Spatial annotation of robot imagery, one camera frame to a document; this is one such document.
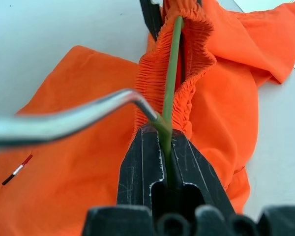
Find orange shorts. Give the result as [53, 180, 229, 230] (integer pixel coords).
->
[0, 0, 295, 236]

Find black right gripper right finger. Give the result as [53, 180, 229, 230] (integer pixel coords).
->
[171, 129, 237, 215]

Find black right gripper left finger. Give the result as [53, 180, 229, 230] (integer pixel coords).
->
[116, 124, 168, 207]

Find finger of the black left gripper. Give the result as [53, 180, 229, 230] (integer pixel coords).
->
[139, 0, 163, 42]

